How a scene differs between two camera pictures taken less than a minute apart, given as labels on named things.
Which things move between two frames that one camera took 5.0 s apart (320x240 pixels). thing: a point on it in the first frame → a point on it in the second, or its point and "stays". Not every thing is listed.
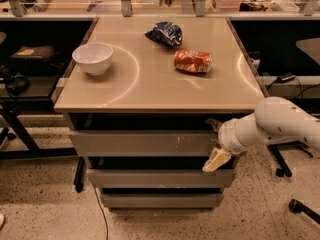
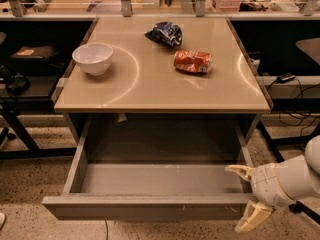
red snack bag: [196, 61] stays
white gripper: [227, 136] → [265, 184]
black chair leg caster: [296, 207] stays
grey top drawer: [143, 143] → [151, 189]
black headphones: [18, 85] stays
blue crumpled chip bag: [168, 32] stays
